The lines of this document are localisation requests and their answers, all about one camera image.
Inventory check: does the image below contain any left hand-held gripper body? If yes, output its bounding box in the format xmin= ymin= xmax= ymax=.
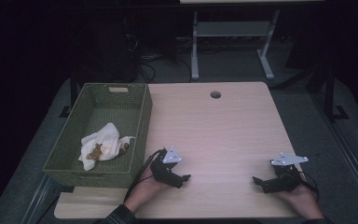
xmin=150 ymin=145 xmax=185 ymax=188

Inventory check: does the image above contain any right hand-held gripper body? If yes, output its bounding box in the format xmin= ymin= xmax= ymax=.
xmin=269 ymin=151 xmax=310 ymax=193

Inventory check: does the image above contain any white cloth with brown print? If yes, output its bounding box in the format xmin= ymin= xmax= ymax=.
xmin=77 ymin=121 xmax=136 ymax=172

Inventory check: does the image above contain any green woven basket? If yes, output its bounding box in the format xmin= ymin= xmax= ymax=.
xmin=42 ymin=82 xmax=154 ymax=189

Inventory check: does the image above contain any person's left hand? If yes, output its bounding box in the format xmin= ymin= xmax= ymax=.
xmin=123 ymin=165 xmax=170 ymax=215

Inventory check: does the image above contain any person's right hand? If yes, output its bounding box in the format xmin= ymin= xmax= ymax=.
xmin=276 ymin=172 xmax=324 ymax=220

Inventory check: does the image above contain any black metal stand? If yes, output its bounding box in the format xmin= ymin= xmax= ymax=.
xmin=306 ymin=62 xmax=351 ymax=123
xmin=59 ymin=69 xmax=79 ymax=119

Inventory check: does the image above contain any left hand-held gripper black cable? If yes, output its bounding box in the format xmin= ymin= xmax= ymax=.
xmin=124 ymin=148 xmax=166 ymax=203

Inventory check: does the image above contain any hand-held gripper black cable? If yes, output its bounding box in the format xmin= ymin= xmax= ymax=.
xmin=297 ymin=175 xmax=321 ymax=201
xmin=124 ymin=148 xmax=166 ymax=203

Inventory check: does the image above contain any right hand-held gripper black cable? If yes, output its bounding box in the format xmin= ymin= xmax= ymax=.
xmin=297 ymin=175 xmax=321 ymax=201

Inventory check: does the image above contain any grey metal rail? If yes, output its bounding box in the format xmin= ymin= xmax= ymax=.
xmin=310 ymin=92 xmax=358 ymax=217
xmin=20 ymin=174 xmax=64 ymax=224

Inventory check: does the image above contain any bundle of floor cables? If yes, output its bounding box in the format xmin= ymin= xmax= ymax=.
xmin=125 ymin=32 xmax=194 ymax=84

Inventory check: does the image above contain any white metal table frame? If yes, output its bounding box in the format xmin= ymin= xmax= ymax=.
xmin=180 ymin=0 xmax=324 ymax=81

